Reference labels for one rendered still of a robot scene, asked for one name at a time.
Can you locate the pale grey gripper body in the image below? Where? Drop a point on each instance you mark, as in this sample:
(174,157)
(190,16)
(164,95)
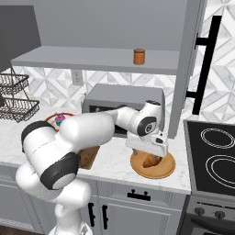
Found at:
(143,145)

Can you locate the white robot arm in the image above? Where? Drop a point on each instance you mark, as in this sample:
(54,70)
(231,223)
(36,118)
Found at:
(82,128)

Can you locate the brown croissant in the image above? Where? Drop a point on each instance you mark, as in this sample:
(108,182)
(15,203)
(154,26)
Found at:
(149,162)

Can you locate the brown wooden cutting board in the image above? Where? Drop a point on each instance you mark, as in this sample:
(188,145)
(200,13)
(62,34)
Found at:
(88,157)

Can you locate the orange jam jar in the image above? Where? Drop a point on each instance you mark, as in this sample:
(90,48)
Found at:
(139,57)

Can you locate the grey open cabinet door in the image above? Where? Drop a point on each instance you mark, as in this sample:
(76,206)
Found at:
(186,61)

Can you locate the dark grey cabinet door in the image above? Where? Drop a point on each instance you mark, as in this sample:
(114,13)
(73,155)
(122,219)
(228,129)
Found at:
(16,33)

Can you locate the round wooden plate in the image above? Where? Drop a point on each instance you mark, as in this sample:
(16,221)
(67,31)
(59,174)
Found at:
(163,170)

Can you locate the grey drawer front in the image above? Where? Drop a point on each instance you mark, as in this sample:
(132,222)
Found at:
(165,194)

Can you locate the grey toaster oven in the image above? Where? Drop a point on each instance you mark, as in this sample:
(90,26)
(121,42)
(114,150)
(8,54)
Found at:
(122,96)

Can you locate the black hob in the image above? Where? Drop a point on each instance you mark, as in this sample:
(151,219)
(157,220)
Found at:
(211,159)

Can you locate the grey cupboard door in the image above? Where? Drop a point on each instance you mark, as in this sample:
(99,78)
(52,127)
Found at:
(94,195)
(137,220)

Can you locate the black oven knob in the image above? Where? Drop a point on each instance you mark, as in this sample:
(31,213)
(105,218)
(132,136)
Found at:
(219,215)
(199,211)

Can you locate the pink and blue cupcake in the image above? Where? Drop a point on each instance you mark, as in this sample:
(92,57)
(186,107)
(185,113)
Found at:
(60,119)

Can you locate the grey oven front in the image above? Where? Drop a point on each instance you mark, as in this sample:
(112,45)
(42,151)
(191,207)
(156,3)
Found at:
(211,221)

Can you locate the red-rimmed plate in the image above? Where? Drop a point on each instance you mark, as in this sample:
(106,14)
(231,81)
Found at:
(50,119)

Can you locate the grey base cupboard run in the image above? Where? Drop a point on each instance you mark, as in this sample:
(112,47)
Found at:
(15,199)

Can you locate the white wall outlet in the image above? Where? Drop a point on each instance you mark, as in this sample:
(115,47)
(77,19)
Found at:
(77,77)

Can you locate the grey wall cabinet with shelf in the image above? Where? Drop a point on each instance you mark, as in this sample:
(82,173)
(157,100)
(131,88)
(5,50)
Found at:
(98,58)

